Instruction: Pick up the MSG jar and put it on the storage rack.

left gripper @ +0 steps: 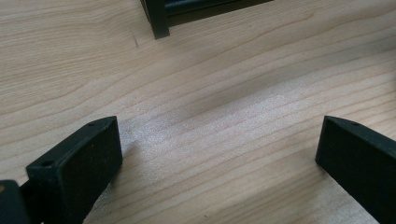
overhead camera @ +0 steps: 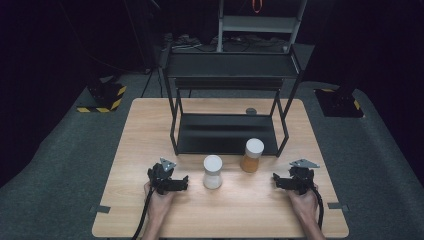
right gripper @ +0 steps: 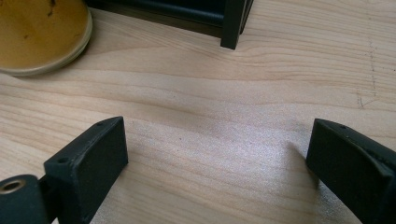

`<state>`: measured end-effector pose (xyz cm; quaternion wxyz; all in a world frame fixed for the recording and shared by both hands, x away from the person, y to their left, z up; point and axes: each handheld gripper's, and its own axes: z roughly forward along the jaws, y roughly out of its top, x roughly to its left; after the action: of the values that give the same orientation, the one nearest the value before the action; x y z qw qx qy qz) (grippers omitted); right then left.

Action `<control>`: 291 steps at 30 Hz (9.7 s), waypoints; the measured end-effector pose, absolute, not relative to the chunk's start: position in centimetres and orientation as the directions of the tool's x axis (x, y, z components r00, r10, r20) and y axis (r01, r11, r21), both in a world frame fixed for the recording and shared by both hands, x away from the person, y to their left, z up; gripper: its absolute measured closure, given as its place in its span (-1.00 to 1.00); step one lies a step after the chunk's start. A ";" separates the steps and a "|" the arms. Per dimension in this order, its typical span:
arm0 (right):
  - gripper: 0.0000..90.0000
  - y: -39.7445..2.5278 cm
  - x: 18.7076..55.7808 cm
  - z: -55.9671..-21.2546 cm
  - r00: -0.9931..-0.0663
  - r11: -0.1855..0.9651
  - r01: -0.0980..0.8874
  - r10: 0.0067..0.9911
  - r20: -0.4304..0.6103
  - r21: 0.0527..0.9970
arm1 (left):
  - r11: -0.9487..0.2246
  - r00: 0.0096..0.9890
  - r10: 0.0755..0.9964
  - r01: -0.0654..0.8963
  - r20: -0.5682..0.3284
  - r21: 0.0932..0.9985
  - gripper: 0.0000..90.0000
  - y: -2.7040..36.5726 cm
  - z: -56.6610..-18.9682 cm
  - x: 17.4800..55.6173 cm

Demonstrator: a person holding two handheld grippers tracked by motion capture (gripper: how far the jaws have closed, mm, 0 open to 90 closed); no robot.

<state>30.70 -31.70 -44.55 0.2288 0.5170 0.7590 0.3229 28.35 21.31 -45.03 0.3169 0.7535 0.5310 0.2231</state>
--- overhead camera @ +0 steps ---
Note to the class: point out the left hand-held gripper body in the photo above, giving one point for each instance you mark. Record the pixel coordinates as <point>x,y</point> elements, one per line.
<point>160,175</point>

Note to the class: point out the black metal two-tier rack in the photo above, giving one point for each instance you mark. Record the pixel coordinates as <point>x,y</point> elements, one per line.
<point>230,133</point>

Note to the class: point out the orange powder spice jar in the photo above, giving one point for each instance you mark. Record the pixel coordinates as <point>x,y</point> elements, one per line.
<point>252,155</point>

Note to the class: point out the person's right hand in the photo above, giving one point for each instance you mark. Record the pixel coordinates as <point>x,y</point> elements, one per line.
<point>305,205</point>

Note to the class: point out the black stand base striped edge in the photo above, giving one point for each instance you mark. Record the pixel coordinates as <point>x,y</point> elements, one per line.
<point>338,103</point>
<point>105,96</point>

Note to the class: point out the person's left hand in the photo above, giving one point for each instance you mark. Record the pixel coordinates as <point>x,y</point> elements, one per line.
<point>158,205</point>

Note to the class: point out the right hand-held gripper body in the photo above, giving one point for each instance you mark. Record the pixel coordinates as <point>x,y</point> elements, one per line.
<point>302,176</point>

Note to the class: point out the white powder spice jar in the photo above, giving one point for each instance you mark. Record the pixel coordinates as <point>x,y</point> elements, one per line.
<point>212,171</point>

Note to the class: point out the small round grey cap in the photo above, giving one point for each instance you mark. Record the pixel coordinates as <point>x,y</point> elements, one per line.
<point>251,111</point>

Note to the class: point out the grey tape piece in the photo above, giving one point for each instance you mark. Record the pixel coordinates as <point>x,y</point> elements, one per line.
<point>100,209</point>
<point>338,206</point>

